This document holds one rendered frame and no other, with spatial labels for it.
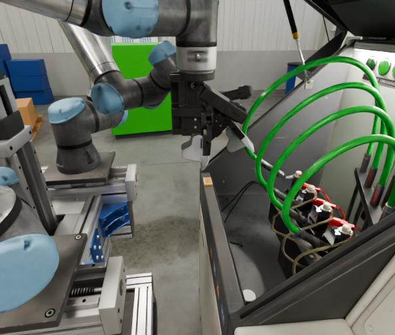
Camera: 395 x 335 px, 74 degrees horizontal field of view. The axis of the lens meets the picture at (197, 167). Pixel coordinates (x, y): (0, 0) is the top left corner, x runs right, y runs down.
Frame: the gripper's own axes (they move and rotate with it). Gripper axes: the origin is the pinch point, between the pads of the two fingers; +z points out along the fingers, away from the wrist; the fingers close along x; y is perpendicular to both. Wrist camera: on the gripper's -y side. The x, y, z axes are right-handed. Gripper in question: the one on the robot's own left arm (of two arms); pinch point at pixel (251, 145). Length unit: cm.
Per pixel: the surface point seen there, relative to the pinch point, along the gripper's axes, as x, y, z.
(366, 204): 7.1, -12.1, 28.1
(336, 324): 27.8, 8.5, 31.7
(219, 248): 7.8, 24.2, 14.8
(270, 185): 14.8, 1.8, 6.5
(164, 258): -92, 104, 42
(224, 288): 19.7, 24.8, 18.0
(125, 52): -288, 60, -148
